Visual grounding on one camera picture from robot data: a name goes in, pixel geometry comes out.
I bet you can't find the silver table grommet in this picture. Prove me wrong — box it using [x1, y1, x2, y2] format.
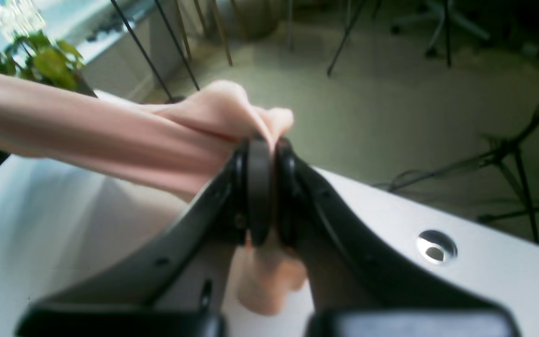
[416, 230, 458, 266]

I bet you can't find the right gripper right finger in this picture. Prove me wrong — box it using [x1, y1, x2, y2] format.
[277, 139, 520, 337]

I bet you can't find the white office chair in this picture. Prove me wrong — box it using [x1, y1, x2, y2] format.
[391, 0, 492, 68]

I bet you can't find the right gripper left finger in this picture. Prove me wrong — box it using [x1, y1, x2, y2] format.
[15, 139, 272, 337]

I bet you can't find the peach T-shirt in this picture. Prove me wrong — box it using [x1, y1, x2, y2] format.
[0, 67, 310, 317]

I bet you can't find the green potted plant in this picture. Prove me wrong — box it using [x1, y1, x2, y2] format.
[0, 30, 90, 95]

